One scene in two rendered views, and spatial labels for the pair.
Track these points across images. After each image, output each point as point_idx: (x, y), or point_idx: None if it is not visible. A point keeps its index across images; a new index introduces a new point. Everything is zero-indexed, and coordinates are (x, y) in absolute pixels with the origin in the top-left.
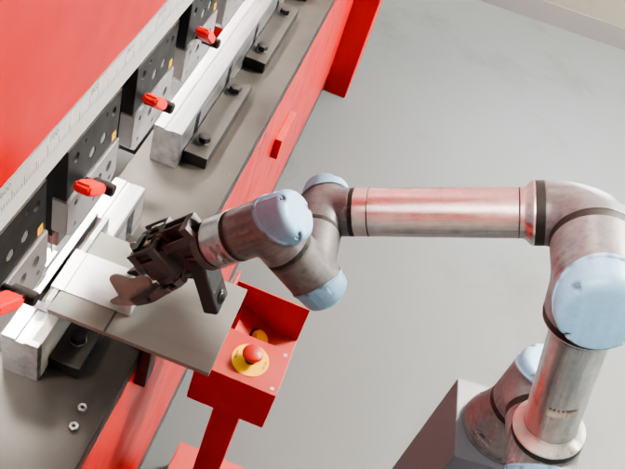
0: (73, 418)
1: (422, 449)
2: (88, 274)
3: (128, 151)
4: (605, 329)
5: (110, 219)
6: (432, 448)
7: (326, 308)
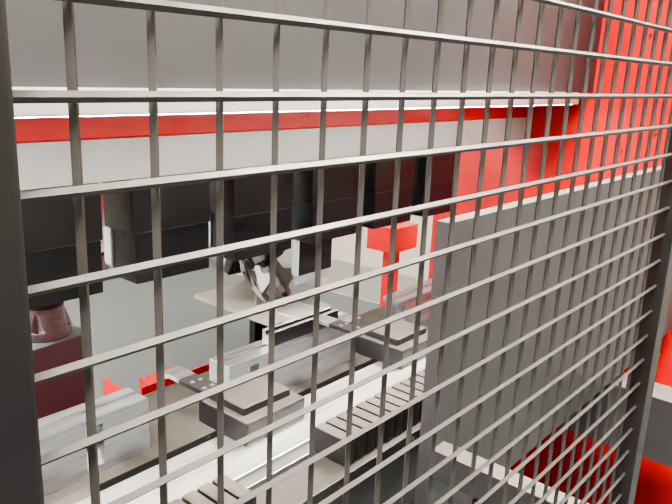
0: None
1: (59, 407)
2: (297, 310)
3: None
4: None
5: (256, 346)
6: (66, 384)
7: None
